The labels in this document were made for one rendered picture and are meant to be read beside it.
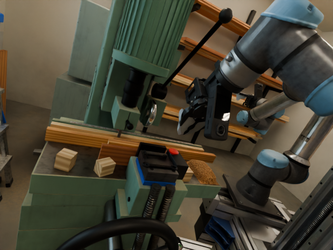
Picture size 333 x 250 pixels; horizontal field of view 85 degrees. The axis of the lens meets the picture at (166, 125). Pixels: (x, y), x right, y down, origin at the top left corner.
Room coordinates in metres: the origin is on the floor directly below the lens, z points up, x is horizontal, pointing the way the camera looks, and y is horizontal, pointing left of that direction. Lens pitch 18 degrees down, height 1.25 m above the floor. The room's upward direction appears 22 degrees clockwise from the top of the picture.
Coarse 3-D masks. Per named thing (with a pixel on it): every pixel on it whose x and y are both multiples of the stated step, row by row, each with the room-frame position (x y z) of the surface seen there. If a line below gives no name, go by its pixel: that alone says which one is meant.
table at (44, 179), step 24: (48, 144) 0.46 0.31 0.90; (72, 144) 0.50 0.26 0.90; (48, 168) 0.37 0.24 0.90; (72, 168) 0.40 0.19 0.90; (120, 168) 0.48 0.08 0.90; (48, 192) 0.35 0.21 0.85; (72, 192) 0.38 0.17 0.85; (96, 192) 0.40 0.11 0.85; (120, 192) 0.42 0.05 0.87; (192, 192) 0.55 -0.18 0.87; (216, 192) 0.60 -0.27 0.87; (120, 216) 0.34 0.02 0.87; (168, 216) 0.41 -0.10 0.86
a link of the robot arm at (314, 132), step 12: (312, 120) 0.84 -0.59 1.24; (324, 120) 0.81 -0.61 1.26; (312, 132) 0.81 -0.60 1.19; (324, 132) 0.80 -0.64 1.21; (300, 144) 0.82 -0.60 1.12; (312, 144) 0.80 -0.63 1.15; (288, 156) 0.82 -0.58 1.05; (300, 156) 0.81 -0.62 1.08; (300, 168) 0.79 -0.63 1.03; (288, 180) 0.78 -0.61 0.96; (300, 180) 0.80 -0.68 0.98
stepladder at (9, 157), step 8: (0, 16) 0.95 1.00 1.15; (0, 88) 0.98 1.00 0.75; (0, 96) 1.00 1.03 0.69; (0, 104) 0.99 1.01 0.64; (0, 112) 0.98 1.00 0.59; (0, 120) 0.97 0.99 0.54; (0, 128) 0.94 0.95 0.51; (0, 136) 0.97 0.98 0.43; (0, 144) 0.98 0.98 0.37; (8, 152) 1.04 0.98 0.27; (0, 160) 0.95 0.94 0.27; (8, 160) 0.98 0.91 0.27; (0, 168) 0.89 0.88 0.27; (8, 168) 1.02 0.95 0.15; (8, 176) 1.01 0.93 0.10; (8, 184) 1.01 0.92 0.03; (0, 200) 0.89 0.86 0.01
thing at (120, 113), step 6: (114, 102) 0.61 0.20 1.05; (120, 102) 0.58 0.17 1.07; (114, 108) 0.58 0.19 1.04; (120, 108) 0.52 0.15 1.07; (126, 108) 0.54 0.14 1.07; (132, 108) 0.56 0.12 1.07; (114, 114) 0.55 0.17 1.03; (120, 114) 0.52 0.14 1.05; (126, 114) 0.53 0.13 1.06; (132, 114) 0.53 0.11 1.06; (138, 114) 0.54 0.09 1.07; (114, 120) 0.53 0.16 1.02; (120, 120) 0.52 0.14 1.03; (132, 120) 0.54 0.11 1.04; (138, 120) 0.55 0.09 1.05; (114, 126) 0.51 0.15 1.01; (120, 126) 0.52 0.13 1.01; (126, 126) 0.53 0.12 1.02
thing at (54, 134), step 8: (48, 128) 0.47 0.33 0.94; (56, 128) 0.49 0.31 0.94; (48, 136) 0.47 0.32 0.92; (56, 136) 0.48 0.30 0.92; (64, 136) 0.49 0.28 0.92; (72, 136) 0.50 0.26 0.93; (80, 136) 0.51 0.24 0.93; (88, 136) 0.52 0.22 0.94; (96, 136) 0.53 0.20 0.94; (104, 136) 0.55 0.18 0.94; (80, 144) 0.51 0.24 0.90; (88, 144) 0.52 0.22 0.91; (96, 144) 0.53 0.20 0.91; (184, 152) 0.69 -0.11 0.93; (192, 152) 0.71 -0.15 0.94; (200, 152) 0.74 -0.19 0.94; (208, 160) 0.76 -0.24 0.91
